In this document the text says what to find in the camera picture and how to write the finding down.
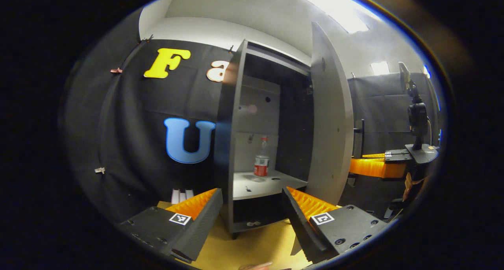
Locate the grey cabinet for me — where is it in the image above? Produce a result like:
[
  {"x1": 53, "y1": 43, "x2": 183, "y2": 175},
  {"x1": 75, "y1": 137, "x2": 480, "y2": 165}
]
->
[{"x1": 215, "y1": 39, "x2": 315, "y2": 240}]

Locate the long ceiling light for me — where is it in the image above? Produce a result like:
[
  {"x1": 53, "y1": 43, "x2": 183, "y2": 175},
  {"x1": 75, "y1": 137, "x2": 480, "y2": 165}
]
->
[{"x1": 295, "y1": 0, "x2": 380, "y2": 34}]

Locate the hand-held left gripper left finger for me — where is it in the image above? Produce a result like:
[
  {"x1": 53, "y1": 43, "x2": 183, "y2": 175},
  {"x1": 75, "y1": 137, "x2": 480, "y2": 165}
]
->
[{"x1": 118, "y1": 188, "x2": 224, "y2": 263}]

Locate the small ceiling light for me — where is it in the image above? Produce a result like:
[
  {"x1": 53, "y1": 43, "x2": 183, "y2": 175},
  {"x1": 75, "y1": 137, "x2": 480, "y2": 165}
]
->
[{"x1": 370, "y1": 61, "x2": 391, "y2": 76}]

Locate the black door handle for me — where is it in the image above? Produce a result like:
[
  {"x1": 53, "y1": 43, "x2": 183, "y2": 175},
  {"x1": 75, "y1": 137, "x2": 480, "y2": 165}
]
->
[{"x1": 353, "y1": 119, "x2": 365, "y2": 159}]

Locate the black backdrop cloth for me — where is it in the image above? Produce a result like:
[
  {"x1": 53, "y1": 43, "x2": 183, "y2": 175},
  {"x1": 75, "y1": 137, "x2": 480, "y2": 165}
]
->
[{"x1": 63, "y1": 10, "x2": 441, "y2": 223}]

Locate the beige cabinet door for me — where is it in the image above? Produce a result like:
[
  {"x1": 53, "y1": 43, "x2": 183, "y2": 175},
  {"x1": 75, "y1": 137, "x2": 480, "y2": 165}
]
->
[{"x1": 306, "y1": 21, "x2": 355, "y2": 206}]

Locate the clear bottle red label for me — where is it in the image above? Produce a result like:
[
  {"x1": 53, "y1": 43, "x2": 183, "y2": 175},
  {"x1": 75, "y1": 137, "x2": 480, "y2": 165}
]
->
[{"x1": 254, "y1": 136, "x2": 271, "y2": 183}]

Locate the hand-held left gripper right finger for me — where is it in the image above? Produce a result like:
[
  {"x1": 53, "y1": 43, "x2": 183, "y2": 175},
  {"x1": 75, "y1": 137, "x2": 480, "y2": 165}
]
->
[{"x1": 282, "y1": 186, "x2": 390, "y2": 263}]

